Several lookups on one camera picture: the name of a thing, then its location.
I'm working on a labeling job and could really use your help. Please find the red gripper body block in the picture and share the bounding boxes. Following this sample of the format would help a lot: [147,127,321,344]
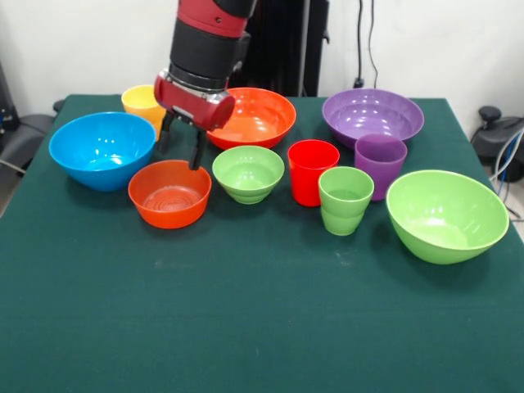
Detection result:
[153,72,236,133]

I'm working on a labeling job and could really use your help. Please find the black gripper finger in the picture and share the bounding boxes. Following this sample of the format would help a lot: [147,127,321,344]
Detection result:
[158,111,177,156]
[187,124,208,172]

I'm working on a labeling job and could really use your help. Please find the small green bowl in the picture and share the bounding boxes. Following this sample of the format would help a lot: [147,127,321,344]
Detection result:
[211,145,286,206]

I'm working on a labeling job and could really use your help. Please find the small orange bowl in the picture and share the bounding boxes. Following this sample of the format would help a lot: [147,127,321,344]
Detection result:
[128,159,213,229]

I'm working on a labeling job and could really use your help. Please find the yellow cup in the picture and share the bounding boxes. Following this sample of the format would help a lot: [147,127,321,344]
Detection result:
[120,84,168,142]

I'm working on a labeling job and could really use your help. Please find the blue bowl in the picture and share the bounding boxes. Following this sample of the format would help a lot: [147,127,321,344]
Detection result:
[48,111,157,192]

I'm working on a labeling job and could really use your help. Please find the large orange bowl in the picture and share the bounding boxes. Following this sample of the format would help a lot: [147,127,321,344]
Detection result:
[206,86,297,151]

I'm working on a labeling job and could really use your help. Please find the red cup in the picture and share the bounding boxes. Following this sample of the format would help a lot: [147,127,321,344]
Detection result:
[287,139,341,208]

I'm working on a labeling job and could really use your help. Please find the green cup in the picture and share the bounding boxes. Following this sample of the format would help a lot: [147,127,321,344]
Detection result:
[318,165,375,237]

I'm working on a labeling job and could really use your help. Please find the black machine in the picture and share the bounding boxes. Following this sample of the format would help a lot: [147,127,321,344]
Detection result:
[0,56,20,136]

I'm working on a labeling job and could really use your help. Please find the dark green tablecloth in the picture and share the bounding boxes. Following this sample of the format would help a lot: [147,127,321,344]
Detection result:
[0,94,524,393]

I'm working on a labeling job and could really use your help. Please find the large purple bowl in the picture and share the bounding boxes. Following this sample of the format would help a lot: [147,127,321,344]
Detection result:
[321,88,426,151]

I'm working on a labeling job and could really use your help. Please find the purple cup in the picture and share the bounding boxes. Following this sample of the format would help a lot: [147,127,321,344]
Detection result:
[354,133,409,202]

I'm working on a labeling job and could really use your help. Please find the large green bowl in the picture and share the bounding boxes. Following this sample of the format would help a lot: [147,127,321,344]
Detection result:
[386,169,511,265]

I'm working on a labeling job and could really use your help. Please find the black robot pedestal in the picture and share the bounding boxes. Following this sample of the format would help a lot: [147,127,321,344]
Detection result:
[240,0,331,97]

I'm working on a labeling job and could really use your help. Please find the black wall cable with plug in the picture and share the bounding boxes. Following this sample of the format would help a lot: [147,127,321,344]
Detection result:
[352,0,366,88]

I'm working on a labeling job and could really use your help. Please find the thin black wall cable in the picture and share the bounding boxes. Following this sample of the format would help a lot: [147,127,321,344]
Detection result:
[368,0,380,90]

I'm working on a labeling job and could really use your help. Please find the blue and white cables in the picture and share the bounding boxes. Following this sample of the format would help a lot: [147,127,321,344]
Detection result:
[489,130,524,222]

